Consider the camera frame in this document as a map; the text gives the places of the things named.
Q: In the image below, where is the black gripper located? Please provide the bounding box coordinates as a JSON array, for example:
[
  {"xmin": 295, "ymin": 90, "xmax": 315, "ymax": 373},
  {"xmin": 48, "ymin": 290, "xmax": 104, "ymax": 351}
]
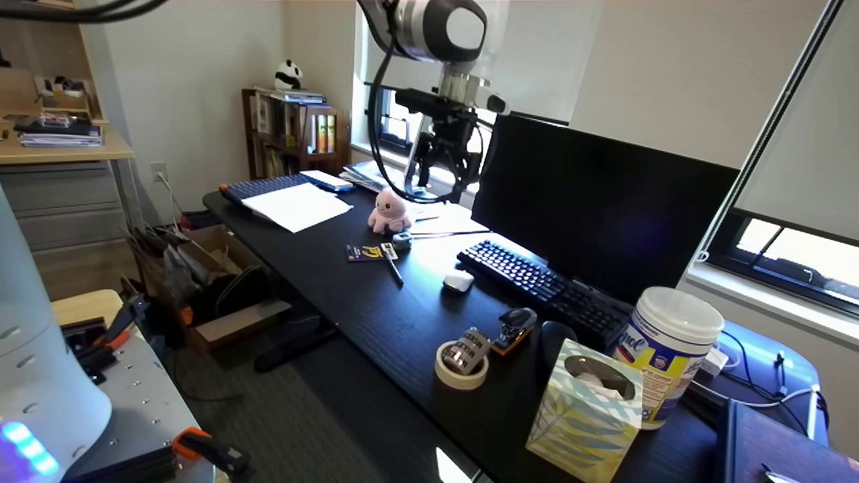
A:
[{"xmin": 406, "ymin": 108, "xmax": 488, "ymax": 205}]

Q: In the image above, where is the black keyboard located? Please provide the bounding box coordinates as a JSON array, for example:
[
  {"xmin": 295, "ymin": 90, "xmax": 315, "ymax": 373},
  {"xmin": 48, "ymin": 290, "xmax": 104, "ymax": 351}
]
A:
[{"xmin": 457, "ymin": 236, "xmax": 636, "ymax": 355}]

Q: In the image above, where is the pink octopus plush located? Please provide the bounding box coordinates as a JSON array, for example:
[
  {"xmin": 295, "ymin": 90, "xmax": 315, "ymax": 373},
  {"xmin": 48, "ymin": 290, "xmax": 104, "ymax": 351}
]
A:
[{"xmin": 366, "ymin": 186, "xmax": 416, "ymax": 239}]

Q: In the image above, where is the black pen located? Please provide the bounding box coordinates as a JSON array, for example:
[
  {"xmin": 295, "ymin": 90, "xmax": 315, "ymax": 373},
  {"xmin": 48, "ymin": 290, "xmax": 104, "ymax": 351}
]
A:
[{"xmin": 380, "ymin": 239, "xmax": 408, "ymax": 290}]

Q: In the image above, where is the blue yellow card packet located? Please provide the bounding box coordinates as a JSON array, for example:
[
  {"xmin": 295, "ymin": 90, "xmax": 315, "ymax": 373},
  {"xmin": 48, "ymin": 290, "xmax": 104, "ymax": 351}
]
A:
[{"xmin": 343, "ymin": 243, "xmax": 389, "ymax": 267}]

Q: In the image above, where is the window roller blind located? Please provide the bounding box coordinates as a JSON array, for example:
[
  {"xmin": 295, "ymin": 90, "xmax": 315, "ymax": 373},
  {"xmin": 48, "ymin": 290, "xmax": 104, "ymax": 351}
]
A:
[
  {"xmin": 487, "ymin": 0, "xmax": 623, "ymax": 126},
  {"xmin": 569, "ymin": 0, "xmax": 859, "ymax": 247}
]

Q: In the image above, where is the white paper sheet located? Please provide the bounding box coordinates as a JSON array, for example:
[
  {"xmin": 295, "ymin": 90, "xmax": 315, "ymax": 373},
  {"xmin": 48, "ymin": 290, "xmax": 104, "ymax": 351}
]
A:
[{"xmin": 239, "ymin": 181, "xmax": 354, "ymax": 236}]

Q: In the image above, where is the wooden bookshelf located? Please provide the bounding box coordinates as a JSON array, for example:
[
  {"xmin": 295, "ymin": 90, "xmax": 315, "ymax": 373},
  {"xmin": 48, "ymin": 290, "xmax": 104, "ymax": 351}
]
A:
[{"xmin": 239, "ymin": 86, "xmax": 354, "ymax": 184}]

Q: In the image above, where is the black computer monitor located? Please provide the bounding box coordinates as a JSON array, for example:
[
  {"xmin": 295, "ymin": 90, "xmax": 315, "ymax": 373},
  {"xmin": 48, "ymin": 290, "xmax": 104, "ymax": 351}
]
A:
[{"xmin": 470, "ymin": 110, "xmax": 741, "ymax": 308}]

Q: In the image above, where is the panda plush toy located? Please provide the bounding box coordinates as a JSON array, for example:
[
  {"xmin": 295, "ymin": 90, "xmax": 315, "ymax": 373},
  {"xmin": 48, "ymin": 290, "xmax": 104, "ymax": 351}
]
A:
[{"xmin": 271, "ymin": 56, "xmax": 310, "ymax": 94}]

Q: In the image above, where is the cardboard box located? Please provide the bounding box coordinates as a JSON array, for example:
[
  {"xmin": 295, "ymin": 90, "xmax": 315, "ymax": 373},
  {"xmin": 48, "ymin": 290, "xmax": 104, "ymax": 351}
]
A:
[{"xmin": 133, "ymin": 224, "xmax": 295, "ymax": 349}]

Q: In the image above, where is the patterned tissue box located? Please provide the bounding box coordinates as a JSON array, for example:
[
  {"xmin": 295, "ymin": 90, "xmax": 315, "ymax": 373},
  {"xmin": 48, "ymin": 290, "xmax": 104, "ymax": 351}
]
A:
[{"xmin": 525, "ymin": 335, "xmax": 648, "ymax": 483}]

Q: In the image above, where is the white wipes canister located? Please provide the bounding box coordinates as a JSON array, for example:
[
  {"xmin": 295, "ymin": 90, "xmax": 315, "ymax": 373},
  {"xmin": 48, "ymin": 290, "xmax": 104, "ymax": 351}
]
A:
[{"xmin": 612, "ymin": 286, "xmax": 729, "ymax": 432}]

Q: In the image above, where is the grey diagonal pole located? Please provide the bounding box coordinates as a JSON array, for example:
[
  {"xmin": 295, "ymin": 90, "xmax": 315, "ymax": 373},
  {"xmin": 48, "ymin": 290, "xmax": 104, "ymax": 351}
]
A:
[{"xmin": 694, "ymin": 0, "xmax": 848, "ymax": 267}]

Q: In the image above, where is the orange black clamp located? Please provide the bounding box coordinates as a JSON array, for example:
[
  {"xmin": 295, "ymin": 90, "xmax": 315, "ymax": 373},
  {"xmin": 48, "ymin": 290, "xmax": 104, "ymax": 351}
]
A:
[
  {"xmin": 59, "ymin": 292, "xmax": 150, "ymax": 382},
  {"xmin": 170, "ymin": 425, "xmax": 260, "ymax": 483}
]

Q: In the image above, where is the grey robot mounting table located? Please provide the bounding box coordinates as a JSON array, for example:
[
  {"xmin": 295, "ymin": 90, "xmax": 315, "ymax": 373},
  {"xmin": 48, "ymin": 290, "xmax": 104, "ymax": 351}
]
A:
[{"xmin": 58, "ymin": 328, "xmax": 219, "ymax": 483}]

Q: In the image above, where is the stack of books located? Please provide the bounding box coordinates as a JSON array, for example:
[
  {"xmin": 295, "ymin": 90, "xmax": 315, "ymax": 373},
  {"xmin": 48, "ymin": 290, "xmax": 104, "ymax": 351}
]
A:
[{"xmin": 11, "ymin": 108, "xmax": 107, "ymax": 150}]

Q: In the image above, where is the dark blue notebook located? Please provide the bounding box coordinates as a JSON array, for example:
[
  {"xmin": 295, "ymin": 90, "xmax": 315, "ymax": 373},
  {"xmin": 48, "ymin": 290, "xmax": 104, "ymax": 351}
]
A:
[{"xmin": 715, "ymin": 398, "xmax": 859, "ymax": 483}]

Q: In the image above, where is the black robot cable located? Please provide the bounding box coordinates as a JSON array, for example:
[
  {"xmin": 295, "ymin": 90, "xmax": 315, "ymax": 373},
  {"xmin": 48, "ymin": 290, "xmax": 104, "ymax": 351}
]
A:
[{"xmin": 362, "ymin": 29, "xmax": 424, "ymax": 205}]

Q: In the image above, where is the wooden wall shelf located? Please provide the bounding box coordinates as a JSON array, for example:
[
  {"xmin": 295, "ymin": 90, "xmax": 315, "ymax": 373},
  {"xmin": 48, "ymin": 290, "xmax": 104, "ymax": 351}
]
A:
[{"xmin": 0, "ymin": 66, "xmax": 137, "ymax": 170}]

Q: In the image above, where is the white cable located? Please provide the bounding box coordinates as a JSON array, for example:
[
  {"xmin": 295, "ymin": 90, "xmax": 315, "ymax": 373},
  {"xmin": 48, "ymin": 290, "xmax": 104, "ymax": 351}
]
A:
[{"xmin": 691, "ymin": 328, "xmax": 827, "ymax": 425}]

